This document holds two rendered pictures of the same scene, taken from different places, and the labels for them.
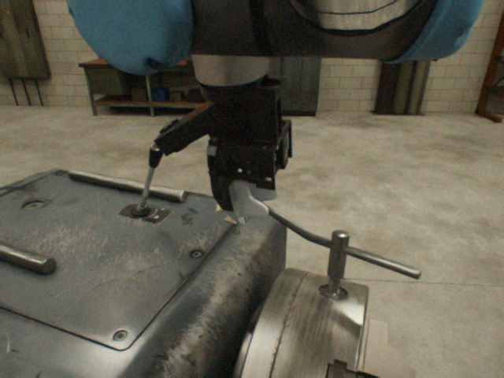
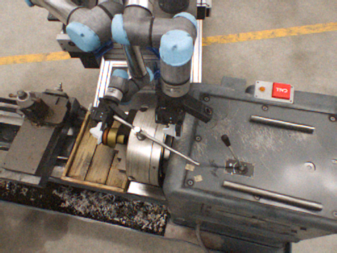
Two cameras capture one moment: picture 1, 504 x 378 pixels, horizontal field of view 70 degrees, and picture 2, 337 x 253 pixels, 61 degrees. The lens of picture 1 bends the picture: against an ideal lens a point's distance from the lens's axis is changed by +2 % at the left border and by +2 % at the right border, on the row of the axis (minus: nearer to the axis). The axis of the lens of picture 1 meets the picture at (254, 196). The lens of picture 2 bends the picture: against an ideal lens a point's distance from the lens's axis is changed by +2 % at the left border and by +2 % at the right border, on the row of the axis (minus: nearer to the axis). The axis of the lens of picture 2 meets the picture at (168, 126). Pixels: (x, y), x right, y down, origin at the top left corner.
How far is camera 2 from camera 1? 99 cm
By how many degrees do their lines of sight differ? 89
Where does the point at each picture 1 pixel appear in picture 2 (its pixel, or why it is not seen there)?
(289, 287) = (158, 133)
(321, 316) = (147, 122)
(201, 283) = (190, 122)
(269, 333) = not seen: hidden behind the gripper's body
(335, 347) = (143, 114)
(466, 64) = not seen: outside the picture
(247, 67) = not seen: hidden behind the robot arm
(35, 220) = (292, 152)
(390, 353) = (121, 154)
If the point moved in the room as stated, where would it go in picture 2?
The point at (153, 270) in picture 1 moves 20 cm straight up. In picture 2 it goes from (210, 126) to (216, 95)
